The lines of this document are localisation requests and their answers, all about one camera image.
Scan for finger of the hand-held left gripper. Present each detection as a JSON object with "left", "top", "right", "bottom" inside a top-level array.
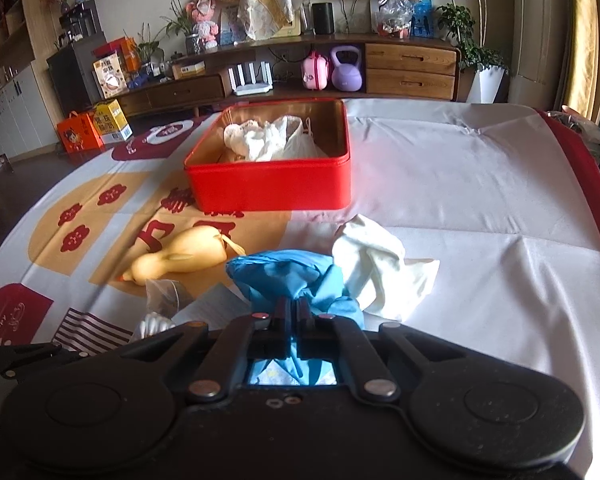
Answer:
[
  {"left": 0, "top": 342, "right": 64, "bottom": 362},
  {"left": 2, "top": 352, "right": 89, "bottom": 379}
]

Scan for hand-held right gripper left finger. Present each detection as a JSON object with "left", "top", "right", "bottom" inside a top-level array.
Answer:
[{"left": 121, "top": 299, "right": 295, "bottom": 405}]

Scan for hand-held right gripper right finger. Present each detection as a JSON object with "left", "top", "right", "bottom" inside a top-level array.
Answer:
[{"left": 296, "top": 299, "right": 465, "bottom": 405}]

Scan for blue wrapper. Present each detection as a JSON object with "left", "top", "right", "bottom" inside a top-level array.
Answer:
[{"left": 225, "top": 249, "right": 366, "bottom": 386}]

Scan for white blue patterned cloth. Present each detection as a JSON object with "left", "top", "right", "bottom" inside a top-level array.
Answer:
[{"left": 172, "top": 282, "right": 252, "bottom": 332}]

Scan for red tin box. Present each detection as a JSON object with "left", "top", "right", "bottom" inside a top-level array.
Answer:
[{"left": 184, "top": 98, "right": 352, "bottom": 214}]

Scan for cream white cloth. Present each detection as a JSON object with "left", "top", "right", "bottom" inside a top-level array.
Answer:
[{"left": 332, "top": 214, "right": 441, "bottom": 322}]

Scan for small clear plastic bag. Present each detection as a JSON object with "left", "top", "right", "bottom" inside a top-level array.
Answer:
[{"left": 135, "top": 279, "right": 197, "bottom": 338}]

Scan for white bags inside box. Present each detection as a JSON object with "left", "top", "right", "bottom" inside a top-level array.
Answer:
[{"left": 223, "top": 115, "right": 301, "bottom": 163}]

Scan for printed tablecloth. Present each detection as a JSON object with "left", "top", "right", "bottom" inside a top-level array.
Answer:
[{"left": 0, "top": 97, "right": 600, "bottom": 480}]

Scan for orange cartoon gift box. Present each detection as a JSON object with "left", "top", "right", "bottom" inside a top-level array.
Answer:
[{"left": 56, "top": 112, "right": 105, "bottom": 154}]

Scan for white storage cabinet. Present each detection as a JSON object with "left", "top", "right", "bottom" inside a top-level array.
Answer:
[{"left": 0, "top": 62, "right": 59, "bottom": 162}]

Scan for white router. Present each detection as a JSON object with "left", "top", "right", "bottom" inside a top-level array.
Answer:
[{"left": 228, "top": 61, "right": 274, "bottom": 97}]

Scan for yellow carton box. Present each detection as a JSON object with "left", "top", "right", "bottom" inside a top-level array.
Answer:
[{"left": 92, "top": 98, "right": 134, "bottom": 142}]

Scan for pink toy suitcase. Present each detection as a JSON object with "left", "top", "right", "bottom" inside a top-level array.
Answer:
[{"left": 301, "top": 51, "right": 331, "bottom": 91}]

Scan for purple kettlebell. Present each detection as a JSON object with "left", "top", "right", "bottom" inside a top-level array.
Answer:
[{"left": 329, "top": 45, "right": 365, "bottom": 92}]

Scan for small cardboard box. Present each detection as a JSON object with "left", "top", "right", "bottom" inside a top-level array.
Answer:
[{"left": 172, "top": 59, "right": 207, "bottom": 80}]

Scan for wooden TV cabinet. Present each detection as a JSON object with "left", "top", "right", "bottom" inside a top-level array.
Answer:
[{"left": 114, "top": 33, "right": 462, "bottom": 119}]

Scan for black small fridge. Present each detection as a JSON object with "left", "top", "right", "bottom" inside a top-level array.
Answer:
[{"left": 46, "top": 32, "right": 109, "bottom": 107}]

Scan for yellow printed snack box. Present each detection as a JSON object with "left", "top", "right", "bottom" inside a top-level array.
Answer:
[{"left": 92, "top": 53, "right": 130, "bottom": 99}]

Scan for white planter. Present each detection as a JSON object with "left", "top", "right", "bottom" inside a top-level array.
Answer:
[{"left": 465, "top": 65, "right": 507, "bottom": 105}]

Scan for blue picture card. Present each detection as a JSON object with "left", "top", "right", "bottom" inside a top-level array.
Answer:
[{"left": 219, "top": 5, "right": 249, "bottom": 46}]

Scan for small potted green plant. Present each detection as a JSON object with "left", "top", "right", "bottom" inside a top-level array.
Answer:
[{"left": 136, "top": 24, "right": 167, "bottom": 70}]

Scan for black speaker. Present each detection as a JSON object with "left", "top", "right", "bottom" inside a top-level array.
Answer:
[{"left": 311, "top": 2, "right": 335, "bottom": 36}]

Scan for pink doll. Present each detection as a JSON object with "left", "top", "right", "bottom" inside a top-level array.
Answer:
[{"left": 186, "top": 0, "right": 224, "bottom": 51}]

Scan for potted orchid plant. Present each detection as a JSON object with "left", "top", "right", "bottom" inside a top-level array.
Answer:
[{"left": 160, "top": 0, "right": 204, "bottom": 56}]

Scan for plastic bag of snacks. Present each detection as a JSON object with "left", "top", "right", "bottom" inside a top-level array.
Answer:
[{"left": 376, "top": 0, "right": 415, "bottom": 39}]

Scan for black coffee machine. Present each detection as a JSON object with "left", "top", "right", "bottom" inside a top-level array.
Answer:
[{"left": 58, "top": 0, "right": 101, "bottom": 46}]

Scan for tall potted tree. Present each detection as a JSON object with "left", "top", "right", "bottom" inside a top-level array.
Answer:
[{"left": 422, "top": 0, "right": 512, "bottom": 72}]

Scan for beige tower air conditioner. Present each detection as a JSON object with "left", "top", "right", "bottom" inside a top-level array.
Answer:
[{"left": 509, "top": 0, "right": 572, "bottom": 107}]

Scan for yellow curtain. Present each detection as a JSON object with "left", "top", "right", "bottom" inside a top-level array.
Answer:
[{"left": 562, "top": 0, "right": 600, "bottom": 122}]

